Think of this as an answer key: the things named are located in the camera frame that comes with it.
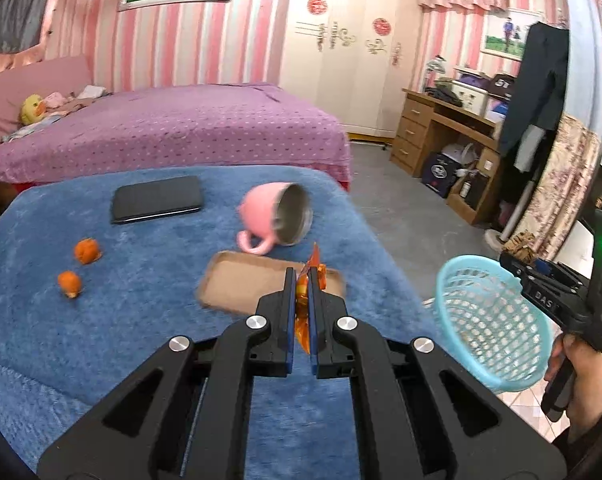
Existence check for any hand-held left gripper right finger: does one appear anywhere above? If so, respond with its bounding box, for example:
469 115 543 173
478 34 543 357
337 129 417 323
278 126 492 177
308 267 568 480

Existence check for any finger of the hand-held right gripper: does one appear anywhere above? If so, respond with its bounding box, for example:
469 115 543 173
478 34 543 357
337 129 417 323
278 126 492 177
521 277 599 328
500 251 584 288

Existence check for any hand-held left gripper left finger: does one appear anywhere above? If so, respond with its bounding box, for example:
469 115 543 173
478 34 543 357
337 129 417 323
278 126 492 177
37 267 298 480

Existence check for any orange plastic wrapper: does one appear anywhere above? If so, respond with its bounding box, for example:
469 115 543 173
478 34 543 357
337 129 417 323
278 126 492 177
295 242 328 356

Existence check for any light blue plastic basket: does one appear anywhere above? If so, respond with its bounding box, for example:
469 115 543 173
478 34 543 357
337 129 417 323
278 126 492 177
435 255 552 393

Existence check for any person's right forearm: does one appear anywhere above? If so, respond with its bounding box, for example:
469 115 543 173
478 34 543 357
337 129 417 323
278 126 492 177
553 397 602 480

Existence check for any person's right hand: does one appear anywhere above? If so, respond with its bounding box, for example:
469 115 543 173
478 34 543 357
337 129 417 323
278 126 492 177
545 332 602 441

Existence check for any brown cardboard tray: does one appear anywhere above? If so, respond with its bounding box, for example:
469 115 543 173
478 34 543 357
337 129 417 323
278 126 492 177
197 251 346 317

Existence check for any floral cloth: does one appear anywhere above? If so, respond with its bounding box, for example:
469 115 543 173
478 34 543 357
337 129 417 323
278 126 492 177
501 115 602 263

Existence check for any pink cup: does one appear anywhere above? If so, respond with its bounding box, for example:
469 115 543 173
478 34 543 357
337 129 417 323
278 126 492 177
237 181 314 255

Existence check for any black bag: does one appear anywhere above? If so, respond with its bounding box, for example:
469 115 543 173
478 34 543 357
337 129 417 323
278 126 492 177
421 152 456 198

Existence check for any wooden desk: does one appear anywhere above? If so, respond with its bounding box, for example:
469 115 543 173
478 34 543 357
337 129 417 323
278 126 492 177
390 87 504 226

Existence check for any black phone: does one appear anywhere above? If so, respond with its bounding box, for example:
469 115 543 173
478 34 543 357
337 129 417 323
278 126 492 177
111 176 204 225

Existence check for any dark hanging coat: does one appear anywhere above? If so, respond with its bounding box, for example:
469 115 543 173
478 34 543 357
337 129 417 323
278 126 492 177
498 22 570 157

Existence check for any white storage box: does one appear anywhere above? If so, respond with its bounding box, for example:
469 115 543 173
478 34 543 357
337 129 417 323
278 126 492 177
453 66 492 116

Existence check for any orange peel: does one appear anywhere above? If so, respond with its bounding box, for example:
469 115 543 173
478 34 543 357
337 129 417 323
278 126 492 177
57 271 84 299
74 239 102 265

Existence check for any purple dotted bed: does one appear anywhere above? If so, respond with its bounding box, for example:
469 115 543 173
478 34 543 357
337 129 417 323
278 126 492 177
0 82 352 198

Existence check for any cream wardrobe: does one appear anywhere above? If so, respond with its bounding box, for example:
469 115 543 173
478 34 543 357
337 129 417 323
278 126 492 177
280 0 426 138

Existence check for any pile of clothes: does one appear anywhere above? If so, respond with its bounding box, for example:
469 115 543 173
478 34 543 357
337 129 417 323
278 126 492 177
43 85 109 112

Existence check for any yellow plush duck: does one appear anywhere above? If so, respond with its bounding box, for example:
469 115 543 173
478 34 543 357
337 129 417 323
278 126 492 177
20 94 48 126

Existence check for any pink headboard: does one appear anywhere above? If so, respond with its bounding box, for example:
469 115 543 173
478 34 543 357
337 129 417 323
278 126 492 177
0 55 94 146

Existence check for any pink satin curtain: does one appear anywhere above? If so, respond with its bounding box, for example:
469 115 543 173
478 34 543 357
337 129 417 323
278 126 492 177
0 45 46 78

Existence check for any framed wall poster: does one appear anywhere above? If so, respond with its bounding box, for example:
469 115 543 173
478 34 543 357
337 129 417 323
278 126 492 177
481 7 544 61

